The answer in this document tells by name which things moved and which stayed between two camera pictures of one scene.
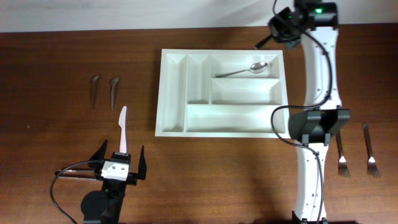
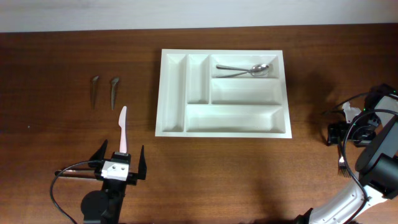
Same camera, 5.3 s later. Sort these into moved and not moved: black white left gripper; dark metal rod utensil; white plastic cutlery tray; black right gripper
Moved: black right gripper
Not moved: white plastic cutlery tray; dark metal rod utensil; black white left gripper
